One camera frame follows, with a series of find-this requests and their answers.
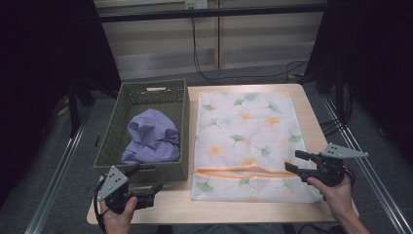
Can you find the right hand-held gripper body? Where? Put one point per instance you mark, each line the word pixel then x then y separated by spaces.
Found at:
pixel 328 165

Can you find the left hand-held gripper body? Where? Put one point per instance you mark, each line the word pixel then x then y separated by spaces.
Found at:
pixel 112 187

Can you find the green woven basket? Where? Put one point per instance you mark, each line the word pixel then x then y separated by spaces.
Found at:
pixel 113 143

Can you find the purple cloth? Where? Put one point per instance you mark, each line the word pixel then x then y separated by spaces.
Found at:
pixel 152 136

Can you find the white leaf-print mesh laundry bag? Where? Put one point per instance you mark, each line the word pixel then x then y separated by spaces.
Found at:
pixel 246 130

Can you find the person's right hand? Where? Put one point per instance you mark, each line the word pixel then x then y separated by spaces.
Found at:
pixel 337 198

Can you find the person's left hand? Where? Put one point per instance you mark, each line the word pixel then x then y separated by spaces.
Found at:
pixel 118 221

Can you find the black metal stand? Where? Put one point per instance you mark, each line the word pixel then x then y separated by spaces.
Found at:
pixel 73 107

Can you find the dark curtain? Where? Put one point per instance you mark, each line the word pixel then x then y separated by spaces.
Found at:
pixel 373 65
pixel 42 65

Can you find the black horizontal bar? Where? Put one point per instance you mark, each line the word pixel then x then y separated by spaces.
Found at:
pixel 207 13

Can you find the white power outlet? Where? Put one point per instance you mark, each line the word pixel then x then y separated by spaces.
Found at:
pixel 196 4

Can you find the metal floor rail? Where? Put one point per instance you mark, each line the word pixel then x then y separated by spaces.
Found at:
pixel 376 175
pixel 55 182

